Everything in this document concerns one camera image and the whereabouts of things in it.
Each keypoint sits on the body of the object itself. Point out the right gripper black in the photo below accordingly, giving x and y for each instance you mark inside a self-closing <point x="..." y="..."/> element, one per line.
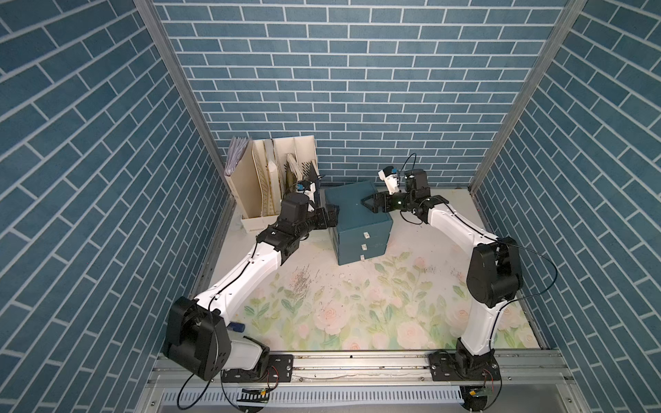
<point x="382" y="199"/>

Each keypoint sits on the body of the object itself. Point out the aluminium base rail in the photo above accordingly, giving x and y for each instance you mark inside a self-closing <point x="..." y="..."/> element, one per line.
<point x="519" y="380"/>

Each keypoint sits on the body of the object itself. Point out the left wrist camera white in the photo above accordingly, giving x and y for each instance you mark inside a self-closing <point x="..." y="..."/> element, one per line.
<point x="307" y="188"/>

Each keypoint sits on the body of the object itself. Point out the beige patterned book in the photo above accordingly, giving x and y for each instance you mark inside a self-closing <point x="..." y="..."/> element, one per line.
<point x="293" y="174"/>

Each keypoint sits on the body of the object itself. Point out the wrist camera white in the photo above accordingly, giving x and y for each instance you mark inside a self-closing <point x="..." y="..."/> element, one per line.
<point x="307" y="188"/>
<point x="390" y="176"/>

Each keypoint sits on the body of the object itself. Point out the dark striped notebook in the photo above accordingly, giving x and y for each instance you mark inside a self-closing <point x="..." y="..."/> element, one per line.
<point x="311" y="170"/>

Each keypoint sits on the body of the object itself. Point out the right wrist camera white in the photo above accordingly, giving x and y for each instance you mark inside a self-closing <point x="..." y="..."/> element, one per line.
<point x="390" y="176"/>

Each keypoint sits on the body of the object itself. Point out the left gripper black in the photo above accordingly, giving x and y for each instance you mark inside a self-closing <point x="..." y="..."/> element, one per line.
<point x="331" y="218"/>

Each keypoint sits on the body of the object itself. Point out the purple folder stack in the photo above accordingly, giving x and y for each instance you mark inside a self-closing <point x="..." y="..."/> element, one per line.
<point x="235" y="153"/>

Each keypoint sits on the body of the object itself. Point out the teal drawer cabinet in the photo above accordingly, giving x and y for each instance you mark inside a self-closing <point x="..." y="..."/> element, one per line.
<point x="360" y="234"/>

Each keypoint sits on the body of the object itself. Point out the white file organizer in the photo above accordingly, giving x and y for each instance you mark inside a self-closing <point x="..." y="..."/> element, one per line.
<point x="258" y="184"/>

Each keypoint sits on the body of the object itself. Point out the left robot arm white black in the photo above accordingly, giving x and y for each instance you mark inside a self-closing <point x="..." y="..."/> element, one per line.
<point x="197" y="336"/>

